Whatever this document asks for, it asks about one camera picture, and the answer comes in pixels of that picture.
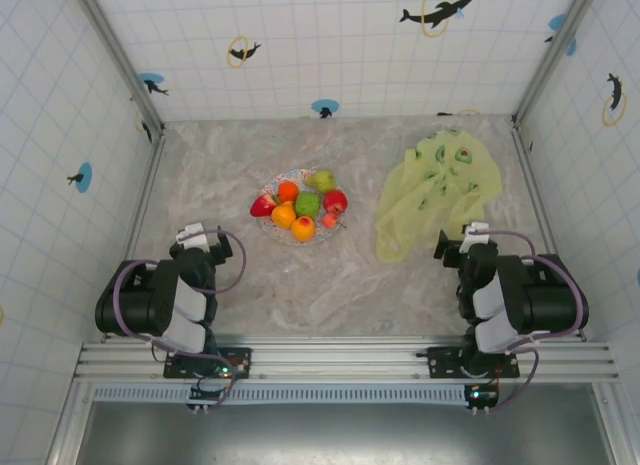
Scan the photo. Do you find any grey metal panel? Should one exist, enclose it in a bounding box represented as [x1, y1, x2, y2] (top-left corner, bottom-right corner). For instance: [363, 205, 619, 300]
[74, 402, 616, 465]

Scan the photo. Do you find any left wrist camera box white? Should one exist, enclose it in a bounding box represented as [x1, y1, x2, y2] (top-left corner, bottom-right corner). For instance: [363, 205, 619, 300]
[176, 223, 212, 250]

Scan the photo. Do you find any round red apple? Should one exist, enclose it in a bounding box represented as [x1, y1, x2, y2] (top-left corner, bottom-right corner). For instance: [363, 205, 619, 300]
[322, 189, 349, 216]

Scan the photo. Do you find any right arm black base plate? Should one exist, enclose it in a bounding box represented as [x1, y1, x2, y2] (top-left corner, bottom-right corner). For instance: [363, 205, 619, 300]
[427, 345, 521, 380]

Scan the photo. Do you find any large dolphin decal yellow ring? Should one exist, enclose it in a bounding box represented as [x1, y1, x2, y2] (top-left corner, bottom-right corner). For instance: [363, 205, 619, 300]
[398, 0, 475, 39]

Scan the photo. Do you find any yellow-green avocado print plastic bag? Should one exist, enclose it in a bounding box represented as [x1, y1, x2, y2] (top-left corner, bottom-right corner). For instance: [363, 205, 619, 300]
[374, 128, 504, 264]

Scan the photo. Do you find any yellow-orange orange fruit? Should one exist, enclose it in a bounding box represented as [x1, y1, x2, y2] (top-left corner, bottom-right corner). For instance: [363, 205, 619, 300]
[270, 200, 298, 230]

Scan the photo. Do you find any green pear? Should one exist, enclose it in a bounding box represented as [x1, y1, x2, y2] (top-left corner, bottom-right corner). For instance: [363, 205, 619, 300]
[304, 169, 337, 195]

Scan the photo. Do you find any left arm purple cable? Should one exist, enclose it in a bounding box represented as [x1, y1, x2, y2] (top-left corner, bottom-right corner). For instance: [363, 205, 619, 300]
[110, 228, 247, 411]

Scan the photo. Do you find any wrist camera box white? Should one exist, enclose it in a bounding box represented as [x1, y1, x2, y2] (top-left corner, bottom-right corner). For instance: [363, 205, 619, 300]
[176, 223, 212, 250]
[459, 221, 490, 254]

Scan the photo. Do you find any aluminium frame post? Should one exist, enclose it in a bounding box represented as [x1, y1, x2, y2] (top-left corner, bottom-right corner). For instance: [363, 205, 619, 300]
[73, 0, 165, 132]
[513, 0, 600, 125]

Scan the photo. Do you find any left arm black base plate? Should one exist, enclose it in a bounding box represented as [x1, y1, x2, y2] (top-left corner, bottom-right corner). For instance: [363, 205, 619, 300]
[163, 345, 253, 381]

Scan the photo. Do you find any colourful patterned plate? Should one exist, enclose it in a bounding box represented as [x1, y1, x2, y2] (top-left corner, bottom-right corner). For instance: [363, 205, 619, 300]
[259, 167, 346, 246]

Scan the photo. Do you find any small black connector box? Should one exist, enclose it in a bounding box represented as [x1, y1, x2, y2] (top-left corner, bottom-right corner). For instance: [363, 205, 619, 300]
[187, 384, 236, 412]
[463, 383, 500, 414]

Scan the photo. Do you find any green apple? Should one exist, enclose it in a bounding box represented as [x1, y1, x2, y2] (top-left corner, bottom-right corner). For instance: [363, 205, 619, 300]
[294, 191, 322, 220]

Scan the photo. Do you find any aluminium frame leg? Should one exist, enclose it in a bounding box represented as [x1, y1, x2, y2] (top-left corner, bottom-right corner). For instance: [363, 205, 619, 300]
[592, 382, 632, 465]
[47, 379, 96, 465]

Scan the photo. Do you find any elongated red apple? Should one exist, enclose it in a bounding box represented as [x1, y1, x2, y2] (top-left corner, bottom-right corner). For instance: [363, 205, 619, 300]
[249, 193, 279, 218]

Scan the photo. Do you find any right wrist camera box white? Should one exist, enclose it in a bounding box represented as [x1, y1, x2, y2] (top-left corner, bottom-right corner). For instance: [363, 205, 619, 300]
[459, 221, 490, 254]

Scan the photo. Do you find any aluminium front rail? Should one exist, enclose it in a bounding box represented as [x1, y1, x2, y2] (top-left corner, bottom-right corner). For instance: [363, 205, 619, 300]
[74, 334, 619, 384]

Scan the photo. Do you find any white slotted cable duct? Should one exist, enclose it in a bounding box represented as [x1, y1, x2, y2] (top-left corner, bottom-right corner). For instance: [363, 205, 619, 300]
[92, 383, 501, 404]

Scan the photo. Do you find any aluminium side rail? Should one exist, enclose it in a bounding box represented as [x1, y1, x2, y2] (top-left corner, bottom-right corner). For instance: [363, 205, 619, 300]
[510, 124, 587, 342]
[103, 129, 167, 342]

